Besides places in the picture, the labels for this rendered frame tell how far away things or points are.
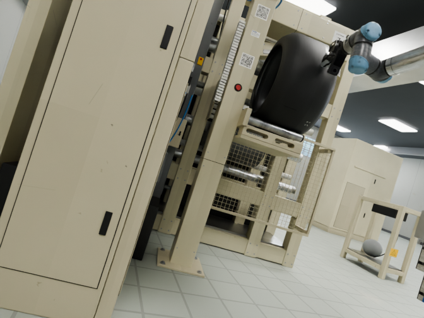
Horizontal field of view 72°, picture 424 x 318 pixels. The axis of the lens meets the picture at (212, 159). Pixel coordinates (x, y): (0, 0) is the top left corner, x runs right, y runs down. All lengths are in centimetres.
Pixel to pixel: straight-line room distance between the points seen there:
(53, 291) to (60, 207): 26
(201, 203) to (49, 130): 94
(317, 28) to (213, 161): 120
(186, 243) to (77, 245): 81
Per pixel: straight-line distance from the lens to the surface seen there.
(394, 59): 142
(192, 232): 169
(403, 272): 397
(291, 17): 224
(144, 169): 95
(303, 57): 165
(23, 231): 106
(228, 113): 167
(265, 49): 225
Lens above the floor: 61
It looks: 1 degrees up
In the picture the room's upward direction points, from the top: 18 degrees clockwise
